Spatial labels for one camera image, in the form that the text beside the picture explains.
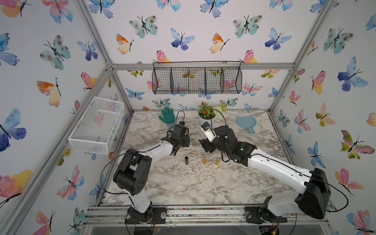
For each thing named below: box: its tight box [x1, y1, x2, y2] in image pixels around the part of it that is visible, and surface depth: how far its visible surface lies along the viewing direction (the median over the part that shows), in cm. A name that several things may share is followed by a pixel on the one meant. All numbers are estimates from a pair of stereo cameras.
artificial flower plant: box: [197, 100, 228, 120], surface depth 102 cm
